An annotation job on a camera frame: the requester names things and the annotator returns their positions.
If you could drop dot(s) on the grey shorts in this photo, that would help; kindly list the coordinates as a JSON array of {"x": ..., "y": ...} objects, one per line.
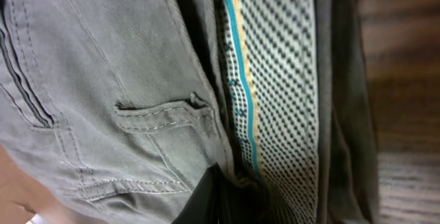
[{"x": 118, "y": 107}]

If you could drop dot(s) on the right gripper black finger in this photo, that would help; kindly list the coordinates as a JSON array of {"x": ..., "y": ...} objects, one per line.
[{"x": 203, "y": 205}]

